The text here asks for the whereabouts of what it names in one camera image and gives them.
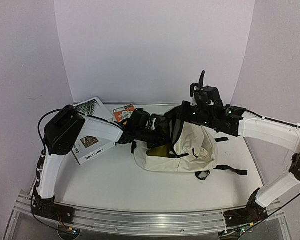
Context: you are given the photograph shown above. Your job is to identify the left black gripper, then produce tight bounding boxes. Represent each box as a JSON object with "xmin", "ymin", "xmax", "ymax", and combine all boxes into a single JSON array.
[{"xmin": 135, "ymin": 124, "xmax": 172, "ymax": 149}]

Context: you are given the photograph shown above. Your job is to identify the yellow plastic folder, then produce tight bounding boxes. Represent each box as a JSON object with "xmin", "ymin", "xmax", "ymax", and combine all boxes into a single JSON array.
[{"xmin": 146, "ymin": 145, "xmax": 172, "ymax": 158}]

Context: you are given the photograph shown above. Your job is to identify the beige canvas backpack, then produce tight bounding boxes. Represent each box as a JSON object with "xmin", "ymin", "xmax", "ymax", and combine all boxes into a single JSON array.
[{"xmin": 131, "ymin": 108, "xmax": 248, "ymax": 181}]

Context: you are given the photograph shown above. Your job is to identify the white Decorate furniture book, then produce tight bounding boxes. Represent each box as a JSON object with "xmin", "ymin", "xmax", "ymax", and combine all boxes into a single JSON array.
[{"xmin": 71, "ymin": 135, "xmax": 116, "ymax": 165}]

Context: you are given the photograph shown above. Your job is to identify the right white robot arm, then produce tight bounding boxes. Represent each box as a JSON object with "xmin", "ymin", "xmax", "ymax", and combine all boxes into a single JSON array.
[{"xmin": 177, "ymin": 101, "xmax": 300, "ymax": 208}]

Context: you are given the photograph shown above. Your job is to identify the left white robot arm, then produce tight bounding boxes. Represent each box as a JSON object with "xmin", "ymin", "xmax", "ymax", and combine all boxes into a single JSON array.
[{"xmin": 33, "ymin": 105, "xmax": 170, "ymax": 218}]

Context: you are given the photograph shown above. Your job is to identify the orange comic book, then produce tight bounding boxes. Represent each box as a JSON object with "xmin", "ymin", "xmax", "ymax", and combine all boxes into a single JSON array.
[{"xmin": 112, "ymin": 103, "xmax": 136, "ymax": 126}]

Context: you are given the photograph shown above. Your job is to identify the white palm leaf book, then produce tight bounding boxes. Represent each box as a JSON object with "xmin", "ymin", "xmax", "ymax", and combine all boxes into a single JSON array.
[{"xmin": 73, "ymin": 97, "xmax": 113, "ymax": 121}]

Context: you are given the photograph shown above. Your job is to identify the aluminium table edge rail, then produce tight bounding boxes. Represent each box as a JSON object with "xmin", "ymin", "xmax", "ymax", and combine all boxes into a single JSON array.
[{"xmin": 104, "ymin": 101, "xmax": 181, "ymax": 106}]

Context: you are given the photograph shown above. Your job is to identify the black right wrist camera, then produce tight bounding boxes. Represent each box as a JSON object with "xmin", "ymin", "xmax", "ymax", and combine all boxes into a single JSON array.
[{"xmin": 190, "ymin": 70, "xmax": 224, "ymax": 109}]

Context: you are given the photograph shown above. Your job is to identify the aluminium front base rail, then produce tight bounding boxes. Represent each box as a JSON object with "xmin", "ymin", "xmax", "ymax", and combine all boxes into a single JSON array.
[{"xmin": 3, "ymin": 191, "xmax": 292, "ymax": 240}]

